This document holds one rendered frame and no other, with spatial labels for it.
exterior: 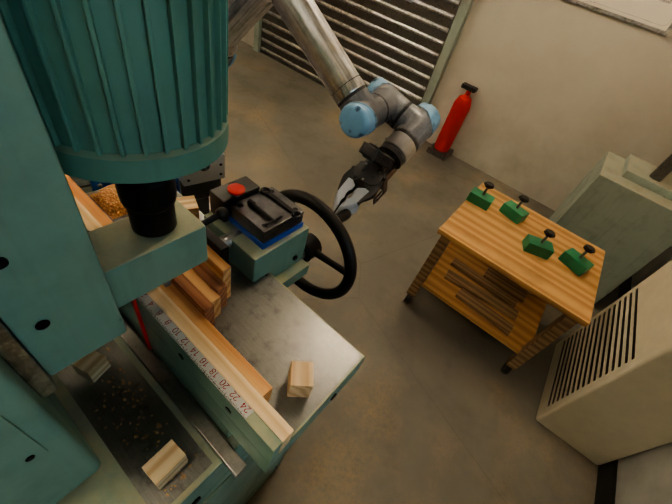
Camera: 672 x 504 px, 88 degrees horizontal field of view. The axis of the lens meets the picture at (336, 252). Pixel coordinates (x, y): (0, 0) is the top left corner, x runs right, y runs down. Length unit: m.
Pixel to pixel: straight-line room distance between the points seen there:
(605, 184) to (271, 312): 2.01
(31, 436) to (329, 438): 1.15
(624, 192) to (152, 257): 2.21
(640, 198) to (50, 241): 2.32
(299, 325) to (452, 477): 1.15
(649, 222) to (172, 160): 2.30
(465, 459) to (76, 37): 1.64
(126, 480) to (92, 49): 0.52
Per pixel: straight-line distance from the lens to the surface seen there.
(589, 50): 3.13
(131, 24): 0.29
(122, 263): 0.46
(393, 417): 1.59
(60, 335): 0.43
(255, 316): 0.60
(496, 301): 1.91
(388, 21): 3.52
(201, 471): 0.62
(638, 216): 2.39
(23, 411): 0.43
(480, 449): 1.72
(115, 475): 0.64
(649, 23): 3.10
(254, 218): 0.60
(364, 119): 0.78
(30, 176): 0.32
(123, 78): 0.30
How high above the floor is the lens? 1.40
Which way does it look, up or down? 45 degrees down
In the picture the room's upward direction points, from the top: 18 degrees clockwise
